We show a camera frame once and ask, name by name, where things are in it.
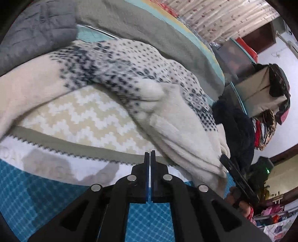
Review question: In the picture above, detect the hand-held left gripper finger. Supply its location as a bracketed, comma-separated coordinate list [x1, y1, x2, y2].
[150, 150, 272, 242]
[28, 152, 150, 242]

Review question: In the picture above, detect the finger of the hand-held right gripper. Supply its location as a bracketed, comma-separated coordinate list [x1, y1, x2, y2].
[219, 154, 260, 206]

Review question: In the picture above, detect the white navy-patterned knit sweater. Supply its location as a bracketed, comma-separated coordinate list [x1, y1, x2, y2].
[0, 38, 231, 194]

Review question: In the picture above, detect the pile of colourful clothes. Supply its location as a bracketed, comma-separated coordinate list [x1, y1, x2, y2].
[252, 109, 277, 151]

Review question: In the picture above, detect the person's right hand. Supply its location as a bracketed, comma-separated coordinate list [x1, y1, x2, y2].
[227, 187, 255, 219]

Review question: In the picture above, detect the dark navy garment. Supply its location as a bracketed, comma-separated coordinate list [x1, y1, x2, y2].
[211, 95, 256, 178]

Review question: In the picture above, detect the rack of colourful laundry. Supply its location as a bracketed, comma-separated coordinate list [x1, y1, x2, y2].
[253, 200, 294, 241]

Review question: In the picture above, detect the black garment on box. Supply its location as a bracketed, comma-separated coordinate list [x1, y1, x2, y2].
[268, 63, 291, 125]

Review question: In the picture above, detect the patchwork patterned bedspread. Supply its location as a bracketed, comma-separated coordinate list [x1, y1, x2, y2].
[0, 0, 235, 242]

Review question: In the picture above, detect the clear plastic box red lid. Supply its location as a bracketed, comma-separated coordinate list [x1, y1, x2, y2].
[213, 38, 258, 82]

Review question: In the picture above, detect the brown wooden wardrobe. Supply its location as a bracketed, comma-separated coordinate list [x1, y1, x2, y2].
[242, 21, 283, 56]

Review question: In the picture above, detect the beige floral curtain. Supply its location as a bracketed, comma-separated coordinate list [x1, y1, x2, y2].
[161, 0, 280, 45]

